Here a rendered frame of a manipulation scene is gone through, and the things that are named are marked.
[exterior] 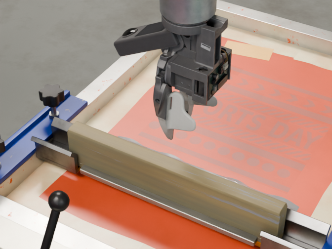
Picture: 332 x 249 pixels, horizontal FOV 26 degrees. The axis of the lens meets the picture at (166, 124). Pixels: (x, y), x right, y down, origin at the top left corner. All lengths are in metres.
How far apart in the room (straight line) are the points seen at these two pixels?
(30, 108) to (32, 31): 0.61
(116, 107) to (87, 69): 1.81
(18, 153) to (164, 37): 0.39
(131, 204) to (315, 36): 0.60
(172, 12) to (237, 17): 0.72
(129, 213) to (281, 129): 0.35
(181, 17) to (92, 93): 0.50
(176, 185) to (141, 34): 0.25
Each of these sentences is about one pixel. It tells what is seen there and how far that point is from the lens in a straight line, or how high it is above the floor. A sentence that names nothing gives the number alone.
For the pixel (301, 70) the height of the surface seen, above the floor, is 0.96.
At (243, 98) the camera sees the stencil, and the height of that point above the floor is 0.96.
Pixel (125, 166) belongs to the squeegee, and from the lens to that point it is 1.16.
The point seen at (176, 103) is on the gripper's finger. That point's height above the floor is 1.19.
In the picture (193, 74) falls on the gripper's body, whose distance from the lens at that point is 0.97.
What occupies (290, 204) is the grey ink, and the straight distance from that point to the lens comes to 1.22.
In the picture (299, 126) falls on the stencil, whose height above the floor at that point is 0.96.
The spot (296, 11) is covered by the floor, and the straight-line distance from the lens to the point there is 3.68.
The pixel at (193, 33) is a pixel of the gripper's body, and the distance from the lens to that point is 0.94.
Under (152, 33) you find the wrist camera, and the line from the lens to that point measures 0.99.
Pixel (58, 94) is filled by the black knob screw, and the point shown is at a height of 1.06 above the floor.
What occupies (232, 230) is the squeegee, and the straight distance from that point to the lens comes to 1.11.
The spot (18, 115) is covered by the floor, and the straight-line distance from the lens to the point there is 2.99.
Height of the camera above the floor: 1.81
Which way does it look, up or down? 39 degrees down
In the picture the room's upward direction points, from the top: straight up
